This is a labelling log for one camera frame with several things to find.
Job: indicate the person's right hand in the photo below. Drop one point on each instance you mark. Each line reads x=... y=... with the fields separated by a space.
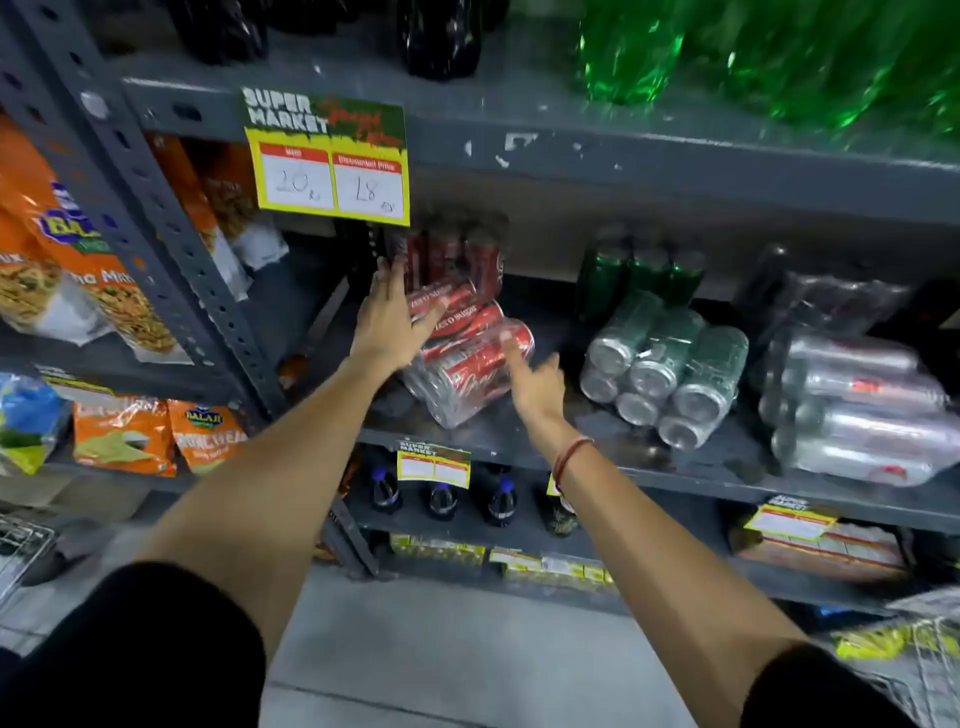
x=540 y=394

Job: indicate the person's left hand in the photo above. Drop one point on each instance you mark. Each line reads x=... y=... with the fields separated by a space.
x=386 y=326

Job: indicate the person's right fingers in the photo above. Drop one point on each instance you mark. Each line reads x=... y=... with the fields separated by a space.
x=516 y=358

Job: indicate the person's left thumb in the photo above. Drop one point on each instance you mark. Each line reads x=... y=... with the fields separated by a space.
x=431 y=313

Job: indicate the person's left forearm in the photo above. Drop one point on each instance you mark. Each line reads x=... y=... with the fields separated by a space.
x=285 y=465

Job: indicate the person's right forearm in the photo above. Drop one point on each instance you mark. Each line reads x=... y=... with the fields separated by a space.
x=660 y=555

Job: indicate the wrapped pack of red cans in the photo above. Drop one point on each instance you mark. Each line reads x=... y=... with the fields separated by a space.
x=465 y=371

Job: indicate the upright pack of red cans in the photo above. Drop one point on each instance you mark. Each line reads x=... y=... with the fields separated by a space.
x=450 y=251

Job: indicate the small yellow price tag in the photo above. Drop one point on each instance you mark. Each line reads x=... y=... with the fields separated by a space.
x=67 y=384
x=551 y=487
x=433 y=466
x=791 y=519

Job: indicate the small dark soda bottle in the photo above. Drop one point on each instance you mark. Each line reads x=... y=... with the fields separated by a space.
x=501 y=504
x=561 y=517
x=442 y=501
x=385 y=491

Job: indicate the wrapped pack of green cans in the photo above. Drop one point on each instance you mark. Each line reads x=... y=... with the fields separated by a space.
x=667 y=367

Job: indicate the upright pack of green cans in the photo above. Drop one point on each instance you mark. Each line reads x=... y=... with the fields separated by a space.
x=637 y=266

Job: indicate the large yellow green price sign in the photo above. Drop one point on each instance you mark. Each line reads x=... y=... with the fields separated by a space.
x=326 y=161

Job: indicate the grey metal shelf rack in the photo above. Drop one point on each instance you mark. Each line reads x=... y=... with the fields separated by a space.
x=570 y=169
x=97 y=356

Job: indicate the large orange snack packet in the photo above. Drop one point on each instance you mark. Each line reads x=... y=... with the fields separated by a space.
x=191 y=202
x=34 y=292
x=244 y=210
x=67 y=225

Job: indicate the small orange snack packet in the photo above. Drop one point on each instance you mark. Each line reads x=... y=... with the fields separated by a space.
x=204 y=439
x=124 y=439

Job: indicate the large dark cola bottle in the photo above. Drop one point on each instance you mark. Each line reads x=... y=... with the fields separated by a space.
x=221 y=30
x=442 y=37

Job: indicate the wrapped pack of dark cans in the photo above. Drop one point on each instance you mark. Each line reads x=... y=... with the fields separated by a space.
x=825 y=300

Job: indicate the wrapped pack of silver cans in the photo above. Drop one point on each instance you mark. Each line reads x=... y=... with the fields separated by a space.
x=855 y=409

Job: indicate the red white carton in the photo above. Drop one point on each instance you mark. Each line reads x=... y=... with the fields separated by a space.
x=832 y=555

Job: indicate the row of green plastic bottles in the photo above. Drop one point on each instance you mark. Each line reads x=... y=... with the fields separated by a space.
x=787 y=60

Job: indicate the blue green snack packet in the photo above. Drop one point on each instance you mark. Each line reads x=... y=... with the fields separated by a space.
x=30 y=420

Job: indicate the black right sleeve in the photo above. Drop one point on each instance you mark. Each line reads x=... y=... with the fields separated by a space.
x=817 y=694

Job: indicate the black sleeve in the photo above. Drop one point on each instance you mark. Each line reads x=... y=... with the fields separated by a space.
x=127 y=652
x=817 y=694

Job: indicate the black left sleeve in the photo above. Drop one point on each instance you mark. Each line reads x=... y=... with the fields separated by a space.
x=127 y=652

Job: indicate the yellow packet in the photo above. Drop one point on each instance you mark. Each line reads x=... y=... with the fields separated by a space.
x=877 y=643

